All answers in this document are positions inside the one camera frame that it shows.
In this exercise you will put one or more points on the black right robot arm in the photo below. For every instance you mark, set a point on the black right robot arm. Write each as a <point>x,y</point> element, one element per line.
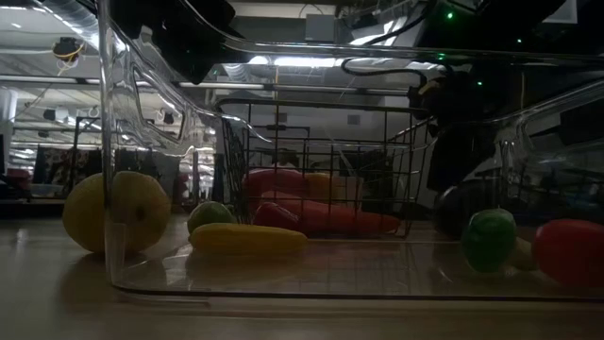
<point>519,23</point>

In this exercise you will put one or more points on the small red pepper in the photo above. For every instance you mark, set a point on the small red pepper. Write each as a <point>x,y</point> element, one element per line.
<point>273,216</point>

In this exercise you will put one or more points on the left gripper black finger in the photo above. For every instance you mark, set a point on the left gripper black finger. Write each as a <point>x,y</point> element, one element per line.
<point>189,68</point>

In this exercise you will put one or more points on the long orange carrot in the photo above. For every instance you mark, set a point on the long orange carrot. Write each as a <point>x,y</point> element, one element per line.
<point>349,219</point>

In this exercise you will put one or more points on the red bell pepper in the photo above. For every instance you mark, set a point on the red bell pepper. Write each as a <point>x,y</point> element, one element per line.
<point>273,181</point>

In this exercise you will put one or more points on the yellow lemon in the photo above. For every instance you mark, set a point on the yellow lemon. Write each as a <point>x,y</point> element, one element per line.
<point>141,212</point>

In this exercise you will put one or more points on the grey ceiling box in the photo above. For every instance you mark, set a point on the grey ceiling box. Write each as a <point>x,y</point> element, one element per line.
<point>321,26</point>

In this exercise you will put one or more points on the black yellow hanging reel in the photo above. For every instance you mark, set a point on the black yellow hanging reel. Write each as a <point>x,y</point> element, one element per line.
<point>66,49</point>

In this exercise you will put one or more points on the patterned fabric rack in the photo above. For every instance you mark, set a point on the patterned fabric rack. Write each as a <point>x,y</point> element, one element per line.
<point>61,170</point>

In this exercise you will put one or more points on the red round fruit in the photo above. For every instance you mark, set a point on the red round fruit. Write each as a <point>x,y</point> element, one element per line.
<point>571,252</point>

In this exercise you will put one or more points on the clear plastic bin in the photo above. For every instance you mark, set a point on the clear plastic bin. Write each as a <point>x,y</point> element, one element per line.
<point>330,274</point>

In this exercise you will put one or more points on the round dark purple eggplant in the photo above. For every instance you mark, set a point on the round dark purple eggplant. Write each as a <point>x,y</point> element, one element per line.
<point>453,208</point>

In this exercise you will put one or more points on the small green toy vegetable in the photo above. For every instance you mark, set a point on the small green toy vegetable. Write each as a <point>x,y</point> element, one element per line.
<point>488,238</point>
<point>210,215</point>

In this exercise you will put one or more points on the yellow bell pepper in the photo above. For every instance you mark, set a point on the yellow bell pepper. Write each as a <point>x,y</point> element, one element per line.
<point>323,186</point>

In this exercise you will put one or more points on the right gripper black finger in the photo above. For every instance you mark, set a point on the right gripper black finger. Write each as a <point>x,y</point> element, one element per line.
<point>460,156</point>

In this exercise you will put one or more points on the small yellow corn cob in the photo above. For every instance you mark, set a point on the small yellow corn cob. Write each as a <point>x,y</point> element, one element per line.
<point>247,239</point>

